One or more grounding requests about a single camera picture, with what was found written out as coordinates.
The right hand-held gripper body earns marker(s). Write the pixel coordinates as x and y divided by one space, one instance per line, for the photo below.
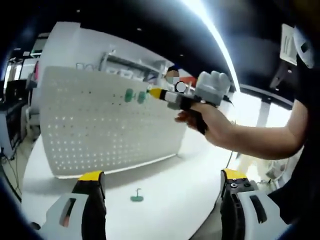
212 87

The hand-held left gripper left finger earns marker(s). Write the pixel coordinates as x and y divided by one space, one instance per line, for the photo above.
95 212

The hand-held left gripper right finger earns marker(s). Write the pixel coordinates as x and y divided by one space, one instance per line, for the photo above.
232 212

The green hook assembly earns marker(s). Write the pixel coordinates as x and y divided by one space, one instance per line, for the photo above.
129 96
137 198
141 97

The white perforated mounting plate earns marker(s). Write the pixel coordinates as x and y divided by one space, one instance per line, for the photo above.
100 130

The person's right hand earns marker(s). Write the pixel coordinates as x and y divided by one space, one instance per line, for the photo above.
217 122

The ceiling light strip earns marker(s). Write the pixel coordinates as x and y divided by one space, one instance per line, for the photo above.
220 42

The black oval table grommet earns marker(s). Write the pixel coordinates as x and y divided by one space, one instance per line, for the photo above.
35 226

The white paper sheet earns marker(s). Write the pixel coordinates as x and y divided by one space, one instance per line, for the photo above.
287 45

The person's black shirt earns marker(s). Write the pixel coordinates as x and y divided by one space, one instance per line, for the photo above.
307 162

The white worn chest device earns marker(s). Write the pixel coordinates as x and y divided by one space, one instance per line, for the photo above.
303 47

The white partition panel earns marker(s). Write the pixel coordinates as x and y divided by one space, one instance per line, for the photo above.
75 42

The black monitor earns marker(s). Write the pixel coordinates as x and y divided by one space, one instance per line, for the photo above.
13 120

